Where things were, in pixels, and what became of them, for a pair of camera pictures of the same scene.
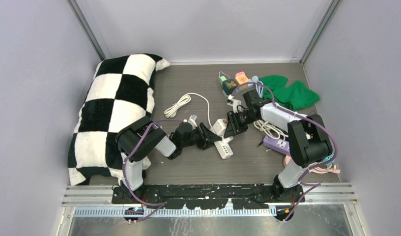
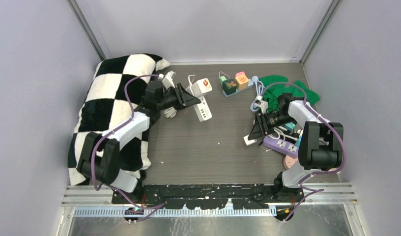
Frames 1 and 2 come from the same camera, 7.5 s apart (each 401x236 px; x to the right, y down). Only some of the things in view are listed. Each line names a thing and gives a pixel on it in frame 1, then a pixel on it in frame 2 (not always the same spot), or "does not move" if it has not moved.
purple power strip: [280, 145] does not move
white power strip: [224, 148] → [202, 110]
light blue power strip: [249, 85] does not move
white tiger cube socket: [219, 126] → [201, 87]
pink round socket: [286, 160] does not move
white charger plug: [227, 139] → [247, 141]
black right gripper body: [241, 120] → [269, 122]
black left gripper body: [202, 138] → [174, 98]
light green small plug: [222, 79] does not move
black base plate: [210, 196] does not move
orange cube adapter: [241, 79] does not move
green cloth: [296, 96] does not move
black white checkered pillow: [119, 94] does not move
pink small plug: [240, 73] does not move
